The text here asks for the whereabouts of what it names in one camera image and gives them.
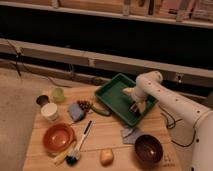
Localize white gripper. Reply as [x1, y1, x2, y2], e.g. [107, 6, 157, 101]
[122, 87, 147, 112]

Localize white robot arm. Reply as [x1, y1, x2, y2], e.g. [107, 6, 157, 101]
[122, 71, 213, 171]

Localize green plastic cup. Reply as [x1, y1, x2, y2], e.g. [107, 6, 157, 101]
[52, 88, 65, 103]

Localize white paper cup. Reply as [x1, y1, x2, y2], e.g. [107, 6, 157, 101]
[41, 103, 59, 121]

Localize small dark cup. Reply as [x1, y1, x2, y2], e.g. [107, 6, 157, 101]
[36, 95, 49, 107]

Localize green plastic tray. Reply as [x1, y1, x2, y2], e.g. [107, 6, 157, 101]
[95, 73, 157, 127]

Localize grey cloth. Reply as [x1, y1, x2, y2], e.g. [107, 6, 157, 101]
[121, 127, 142, 144]

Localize green toy cucumber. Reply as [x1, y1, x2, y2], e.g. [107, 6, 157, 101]
[91, 105, 110, 116]

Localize dark brown bowl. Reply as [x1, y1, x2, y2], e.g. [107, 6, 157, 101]
[134, 134, 163, 167]

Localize purple toy grapes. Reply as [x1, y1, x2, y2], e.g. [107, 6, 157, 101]
[77, 100, 92, 113]

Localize yellow toy potato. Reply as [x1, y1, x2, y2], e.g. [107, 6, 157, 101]
[100, 149, 114, 166]

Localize blue sponge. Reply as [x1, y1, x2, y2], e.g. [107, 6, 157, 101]
[68, 103, 84, 122]

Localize wooden board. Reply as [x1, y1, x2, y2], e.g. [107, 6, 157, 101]
[22, 82, 183, 171]

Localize orange plastic bowl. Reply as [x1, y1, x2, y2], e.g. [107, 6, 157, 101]
[42, 123, 75, 154]

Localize yellow toy corn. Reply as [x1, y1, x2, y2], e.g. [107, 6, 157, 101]
[53, 142, 76, 165]

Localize black cable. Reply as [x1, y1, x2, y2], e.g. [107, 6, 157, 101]
[159, 106, 198, 148]

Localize white handled brush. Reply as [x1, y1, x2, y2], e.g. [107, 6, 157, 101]
[65, 121, 92, 166]

